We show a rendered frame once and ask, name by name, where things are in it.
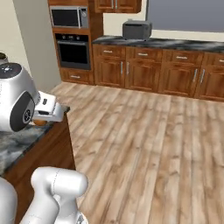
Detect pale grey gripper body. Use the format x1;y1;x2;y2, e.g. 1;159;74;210
33;101;66;123

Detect orange round fruit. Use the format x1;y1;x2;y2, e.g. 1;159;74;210
32;118;48;127

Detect brown wooden island cupboard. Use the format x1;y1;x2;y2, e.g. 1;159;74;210
0;113;77;224

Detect black built-in oven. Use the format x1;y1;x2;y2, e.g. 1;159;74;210
54;32;92;71

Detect grey dark-topped container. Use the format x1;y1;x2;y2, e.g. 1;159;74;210
0;52;9;66

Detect tall brown wooden cabinet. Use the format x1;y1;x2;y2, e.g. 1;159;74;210
47;0;105;87

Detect silver microwave oven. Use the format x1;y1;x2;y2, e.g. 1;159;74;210
49;5;89;30

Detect brown wooden base cupboards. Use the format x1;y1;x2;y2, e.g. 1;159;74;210
92;43;224;102

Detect grey toaster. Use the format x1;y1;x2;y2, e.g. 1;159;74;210
122;19;153;41

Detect grey window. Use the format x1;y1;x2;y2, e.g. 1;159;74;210
145;0;224;33

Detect brown wooden wall cupboard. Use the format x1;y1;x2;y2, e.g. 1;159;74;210
94;0;143;14

